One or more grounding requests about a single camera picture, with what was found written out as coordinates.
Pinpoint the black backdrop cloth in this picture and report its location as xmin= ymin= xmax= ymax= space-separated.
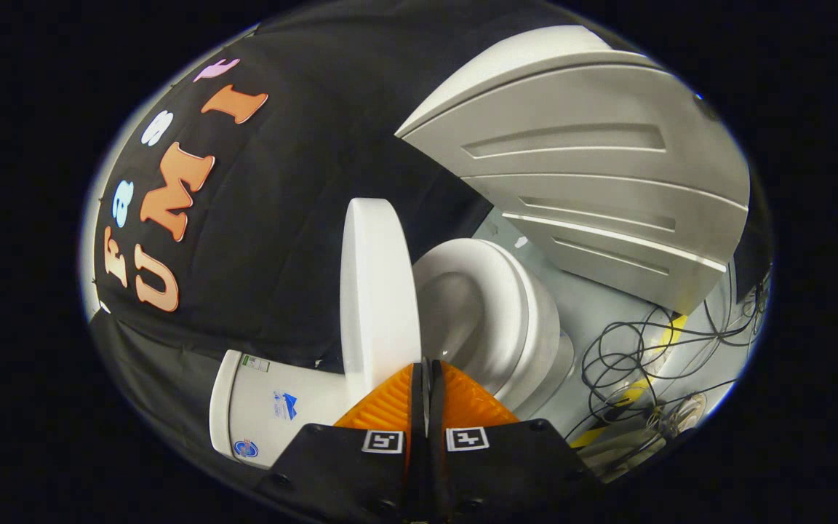
xmin=88 ymin=0 xmax=609 ymax=481

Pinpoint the white plastic drawer cabinet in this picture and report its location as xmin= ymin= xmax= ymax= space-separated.
xmin=396 ymin=25 xmax=751 ymax=315

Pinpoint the white toilet tank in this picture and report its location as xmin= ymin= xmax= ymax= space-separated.
xmin=209 ymin=349 xmax=353 ymax=470

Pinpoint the tangle of black cables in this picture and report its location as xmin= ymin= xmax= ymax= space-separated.
xmin=567 ymin=262 xmax=773 ymax=446

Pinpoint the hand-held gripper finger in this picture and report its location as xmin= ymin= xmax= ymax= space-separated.
xmin=255 ymin=358 xmax=431 ymax=524
xmin=430 ymin=360 xmax=602 ymax=524

